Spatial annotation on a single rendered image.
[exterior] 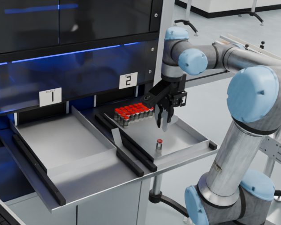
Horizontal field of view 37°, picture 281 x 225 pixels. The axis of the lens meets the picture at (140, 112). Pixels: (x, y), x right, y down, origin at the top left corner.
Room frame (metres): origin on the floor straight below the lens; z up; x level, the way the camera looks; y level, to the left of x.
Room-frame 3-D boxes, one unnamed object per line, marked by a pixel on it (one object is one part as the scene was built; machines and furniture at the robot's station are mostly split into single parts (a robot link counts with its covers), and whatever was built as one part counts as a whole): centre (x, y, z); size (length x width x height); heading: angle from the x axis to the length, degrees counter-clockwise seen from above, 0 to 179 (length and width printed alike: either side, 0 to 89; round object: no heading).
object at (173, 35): (1.27, -0.09, 1.28); 0.09 x 0.08 x 0.11; 23
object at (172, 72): (1.28, -0.09, 1.21); 0.08 x 0.08 x 0.05
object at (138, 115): (1.47, 0.00, 0.90); 0.18 x 0.02 x 0.05; 127
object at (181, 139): (1.38, -0.06, 0.90); 0.34 x 0.26 x 0.04; 38
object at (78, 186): (1.31, 0.10, 0.87); 0.70 x 0.48 x 0.02; 128
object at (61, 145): (1.26, 0.28, 0.90); 0.34 x 0.26 x 0.04; 38
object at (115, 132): (1.24, 0.04, 0.91); 0.14 x 0.03 x 0.06; 38
